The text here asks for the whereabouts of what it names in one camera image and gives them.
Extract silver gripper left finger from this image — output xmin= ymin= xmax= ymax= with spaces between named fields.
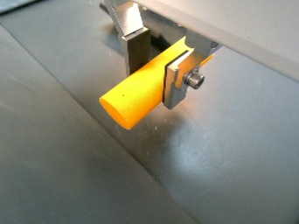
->
xmin=104 ymin=0 xmax=151 ymax=75

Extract yellow oval cylinder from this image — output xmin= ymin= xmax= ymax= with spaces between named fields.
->
xmin=97 ymin=36 xmax=215 ymax=130

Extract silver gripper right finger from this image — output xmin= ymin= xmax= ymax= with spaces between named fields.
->
xmin=163 ymin=30 xmax=220 ymax=109

